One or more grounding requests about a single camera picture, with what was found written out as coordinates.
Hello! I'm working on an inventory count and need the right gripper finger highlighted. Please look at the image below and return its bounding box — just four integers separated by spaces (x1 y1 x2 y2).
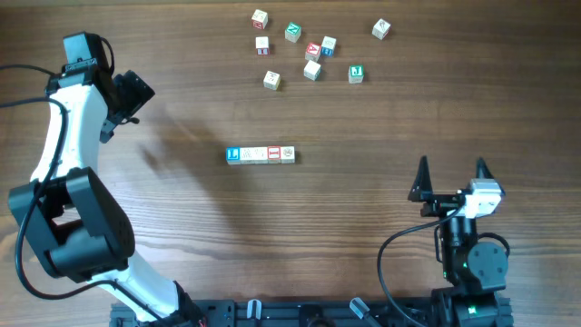
476 157 505 196
408 155 434 203

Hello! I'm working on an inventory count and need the blue L wooden block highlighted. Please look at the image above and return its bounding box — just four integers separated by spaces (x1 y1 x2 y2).
226 147 241 165

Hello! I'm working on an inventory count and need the wooden block letter M outline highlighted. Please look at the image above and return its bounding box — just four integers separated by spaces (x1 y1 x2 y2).
240 147 254 164

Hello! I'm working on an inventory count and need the wooden block yellow picture side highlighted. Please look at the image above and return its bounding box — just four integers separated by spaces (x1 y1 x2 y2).
253 147 268 164

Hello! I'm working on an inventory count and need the red I wooden block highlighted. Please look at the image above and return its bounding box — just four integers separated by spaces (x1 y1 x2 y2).
267 146 281 164

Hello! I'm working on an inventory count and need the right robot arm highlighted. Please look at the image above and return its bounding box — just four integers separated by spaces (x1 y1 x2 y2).
408 156 514 327

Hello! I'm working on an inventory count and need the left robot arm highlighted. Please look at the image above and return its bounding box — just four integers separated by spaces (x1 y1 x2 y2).
8 32 207 326

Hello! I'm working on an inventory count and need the green J wooden block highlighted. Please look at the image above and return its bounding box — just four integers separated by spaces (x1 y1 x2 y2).
348 65 364 84

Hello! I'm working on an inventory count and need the block with number six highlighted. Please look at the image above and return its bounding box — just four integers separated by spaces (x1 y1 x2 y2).
255 36 271 55

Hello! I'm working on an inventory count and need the red-sided block top left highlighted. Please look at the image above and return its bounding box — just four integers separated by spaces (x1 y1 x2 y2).
251 9 268 30

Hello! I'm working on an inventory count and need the red M wooden block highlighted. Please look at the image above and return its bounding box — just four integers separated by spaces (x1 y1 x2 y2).
303 60 321 81

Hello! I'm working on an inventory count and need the plain block far right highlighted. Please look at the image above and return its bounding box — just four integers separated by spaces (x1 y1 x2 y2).
371 18 391 40

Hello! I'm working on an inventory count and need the green N wooden block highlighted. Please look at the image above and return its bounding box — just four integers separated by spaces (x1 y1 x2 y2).
285 22 301 43

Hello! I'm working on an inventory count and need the blue-sided wooden block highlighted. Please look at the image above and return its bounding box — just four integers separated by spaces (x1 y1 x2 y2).
321 35 337 57

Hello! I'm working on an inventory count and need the red A wooden block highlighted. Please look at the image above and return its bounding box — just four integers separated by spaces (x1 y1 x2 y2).
305 43 321 62

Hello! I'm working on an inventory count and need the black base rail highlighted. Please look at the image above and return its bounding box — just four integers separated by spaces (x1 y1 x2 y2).
108 297 514 327

